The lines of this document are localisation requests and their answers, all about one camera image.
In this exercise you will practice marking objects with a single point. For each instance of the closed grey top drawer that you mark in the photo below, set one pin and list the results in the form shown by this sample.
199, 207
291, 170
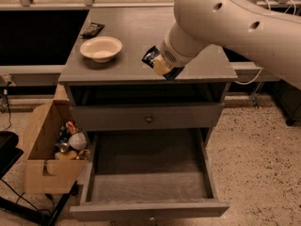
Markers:
109, 118

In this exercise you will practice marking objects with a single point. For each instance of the dark snack bar packet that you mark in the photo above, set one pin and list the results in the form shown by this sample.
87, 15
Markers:
93, 30

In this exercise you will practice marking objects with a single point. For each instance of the colourful snack packet in box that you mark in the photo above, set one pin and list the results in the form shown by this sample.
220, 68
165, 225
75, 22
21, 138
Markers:
71, 127

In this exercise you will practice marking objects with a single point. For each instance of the silver soda can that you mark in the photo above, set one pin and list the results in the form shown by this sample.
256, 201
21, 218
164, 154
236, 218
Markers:
64, 147

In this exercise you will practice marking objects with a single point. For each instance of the white ceramic bowl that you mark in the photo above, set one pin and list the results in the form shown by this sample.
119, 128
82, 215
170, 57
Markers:
101, 49

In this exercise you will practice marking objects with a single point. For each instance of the yellow rounded item in box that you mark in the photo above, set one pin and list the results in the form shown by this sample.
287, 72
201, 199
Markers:
70, 155

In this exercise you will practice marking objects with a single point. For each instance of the open grey middle drawer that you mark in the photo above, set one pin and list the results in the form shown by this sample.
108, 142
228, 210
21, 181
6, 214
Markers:
148, 174

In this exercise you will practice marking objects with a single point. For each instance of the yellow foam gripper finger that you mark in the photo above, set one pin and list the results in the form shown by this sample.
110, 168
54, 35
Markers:
160, 66

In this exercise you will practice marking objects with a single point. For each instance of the cardboard box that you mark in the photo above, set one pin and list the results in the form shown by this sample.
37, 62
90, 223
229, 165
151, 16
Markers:
44, 173

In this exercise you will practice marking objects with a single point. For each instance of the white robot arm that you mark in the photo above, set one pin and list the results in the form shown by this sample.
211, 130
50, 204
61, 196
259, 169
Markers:
268, 38

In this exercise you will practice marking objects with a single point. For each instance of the white round ball object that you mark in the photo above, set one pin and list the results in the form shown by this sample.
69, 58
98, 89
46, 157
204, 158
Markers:
78, 141

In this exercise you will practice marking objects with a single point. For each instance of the grey wooden drawer cabinet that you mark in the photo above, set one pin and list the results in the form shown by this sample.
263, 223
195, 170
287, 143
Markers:
127, 81

